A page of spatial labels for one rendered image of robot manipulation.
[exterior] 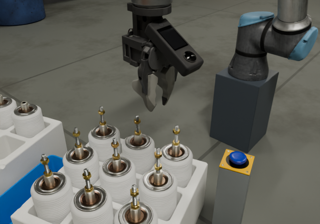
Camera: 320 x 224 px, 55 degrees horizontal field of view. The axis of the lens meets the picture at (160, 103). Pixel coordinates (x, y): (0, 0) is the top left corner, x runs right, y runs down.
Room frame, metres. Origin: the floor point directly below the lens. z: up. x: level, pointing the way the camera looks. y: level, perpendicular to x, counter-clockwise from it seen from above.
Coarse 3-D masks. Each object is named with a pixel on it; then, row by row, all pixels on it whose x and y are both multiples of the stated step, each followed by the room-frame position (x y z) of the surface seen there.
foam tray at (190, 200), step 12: (120, 156) 0.73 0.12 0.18; (192, 168) 0.70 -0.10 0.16; (204, 168) 0.68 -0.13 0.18; (192, 180) 0.63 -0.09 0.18; (204, 180) 0.68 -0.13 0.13; (180, 192) 0.59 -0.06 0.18; (192, 192) 0.59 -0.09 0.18; (204, 192) 0.70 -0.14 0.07; (24, 204) 0.55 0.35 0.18; (120, 204) 0.55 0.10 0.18; (180, 204) 0.55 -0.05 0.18; (192, 204) 0.58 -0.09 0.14; (12, 216) 0.51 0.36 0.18; (24, 216) 0.51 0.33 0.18; (36, 216) 0.54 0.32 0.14; (180, 216) 0.51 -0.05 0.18; (192, 216) 0.59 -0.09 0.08
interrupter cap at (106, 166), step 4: (108, 160) 0.63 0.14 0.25; (124, 160) 0.63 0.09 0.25; (128, 160) 0.63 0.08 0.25; (104, 164) 0.61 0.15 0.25; (108, 164) 0.61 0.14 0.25; (124, 164) 0.61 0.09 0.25; (128, 164) 0.61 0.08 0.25; (104, 168) 0.60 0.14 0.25; (108, 168) 0.60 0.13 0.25; (112, 168) 0.60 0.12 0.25; (120, 168) 0.60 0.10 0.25; (124, 168) 0.60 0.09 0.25; (128, 168) 0.60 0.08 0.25; (104, 172) 0.58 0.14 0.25; (108, 172) 0.59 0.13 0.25; (112, 172) 0.58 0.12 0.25; (116, 172) 0.59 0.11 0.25; (120, 172) 0.58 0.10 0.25; (124, 172) 0.59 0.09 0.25; (128, 172) 0.59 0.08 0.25; (112, 176) 0.57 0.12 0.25; (116, 176) 0.57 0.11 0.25; (120, 176) 0.57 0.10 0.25
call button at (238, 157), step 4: (232, 152) 0.57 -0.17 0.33; (236, 152) 0.57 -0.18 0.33; (240, 152) 0.57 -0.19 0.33; (232, 156) 0.56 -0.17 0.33; (236, 156) 0.56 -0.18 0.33; (240, 156) 0.56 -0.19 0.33; (244, 156) 0.56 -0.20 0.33; (232, 160) 0.55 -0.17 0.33; (236, 160) 0.54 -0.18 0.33; (240, 160) 0.54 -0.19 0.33; (244, 160) 0.54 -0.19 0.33; (236, 164) 0.54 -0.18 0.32; (240, 164) 0.54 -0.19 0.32
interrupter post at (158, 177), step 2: (154, 170) 0.56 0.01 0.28; (160, 170) 0.56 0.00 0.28; (154, 172) 0.56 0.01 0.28; (156, 172) 0.56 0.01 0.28; (160, 172) 0.56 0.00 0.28; (162, 172) 0.56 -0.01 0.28; (154, 174) 0.55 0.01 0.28; (156, 174) 0.55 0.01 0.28; (158, 174) 0.55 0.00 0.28; (160, 174) 0.55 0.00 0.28; (162, 174) 0.56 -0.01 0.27; (154, 176) 0.55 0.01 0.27; (156, 176) 0.55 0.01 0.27; (158, 176) 0.55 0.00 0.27; (160, 176) 0.55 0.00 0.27; (162, 176) 0.56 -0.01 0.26; (154, 178) 0.55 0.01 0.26; (156, 178) 0.55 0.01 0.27; (158, 178) 0.55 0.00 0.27; (160, 178) 0.55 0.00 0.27; (162, 178) 0.56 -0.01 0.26; (154, 180) 0.55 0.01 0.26; (156, 180) 0.55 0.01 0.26; (158, 180) 0.55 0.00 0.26; (160, 180) 0.55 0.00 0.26; (156, 182) 0.55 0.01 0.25; (158, 182) 0.55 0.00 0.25; (160, 182) 0.55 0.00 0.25
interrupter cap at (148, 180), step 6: (150, 174) 0.58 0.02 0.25; (168, 174) 0.58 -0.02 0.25; (144, 180) 0.56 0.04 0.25; (150, 180) 0.56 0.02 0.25; (162, 180) 0.56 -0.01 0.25; (168, 180) 0.56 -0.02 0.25; (150, 186) 0.54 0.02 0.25; (156, 186) 0.54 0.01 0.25; (162, 186) 0.54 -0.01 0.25; (168, 186) 0.53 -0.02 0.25
